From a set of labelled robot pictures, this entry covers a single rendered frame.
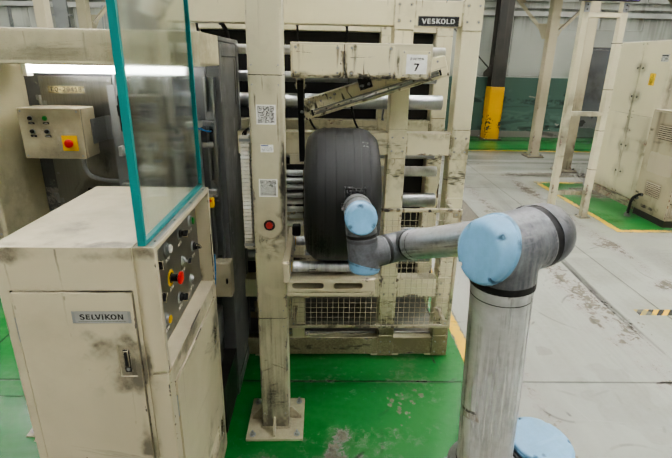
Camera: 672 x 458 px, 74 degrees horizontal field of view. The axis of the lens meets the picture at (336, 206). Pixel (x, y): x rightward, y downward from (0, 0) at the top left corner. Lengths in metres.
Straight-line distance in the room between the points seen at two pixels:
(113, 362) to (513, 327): 1.01
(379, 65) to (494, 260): 1.35
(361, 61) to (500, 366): 1.42
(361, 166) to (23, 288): 1.08
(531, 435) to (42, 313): 1.23
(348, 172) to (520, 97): 10.33
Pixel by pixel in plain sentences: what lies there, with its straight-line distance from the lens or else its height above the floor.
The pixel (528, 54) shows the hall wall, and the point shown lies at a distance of 11.89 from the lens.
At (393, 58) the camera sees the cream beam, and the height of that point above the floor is 1.72.
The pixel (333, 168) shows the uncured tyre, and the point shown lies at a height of 1.34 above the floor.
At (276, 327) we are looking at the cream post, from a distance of 2.07.
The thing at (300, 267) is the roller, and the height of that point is 0.91.
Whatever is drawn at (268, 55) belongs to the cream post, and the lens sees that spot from 1.74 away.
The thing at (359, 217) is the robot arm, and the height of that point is 1.30.
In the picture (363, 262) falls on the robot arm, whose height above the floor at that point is 1.16.
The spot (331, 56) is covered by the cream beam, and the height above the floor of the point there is 1.73.
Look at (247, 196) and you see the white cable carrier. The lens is 1.84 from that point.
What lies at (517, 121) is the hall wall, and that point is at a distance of 11.87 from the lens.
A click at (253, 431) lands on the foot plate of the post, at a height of 0.03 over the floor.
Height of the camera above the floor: 1.71
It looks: 18 degrees down
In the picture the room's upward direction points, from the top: 1 degrees clockwise
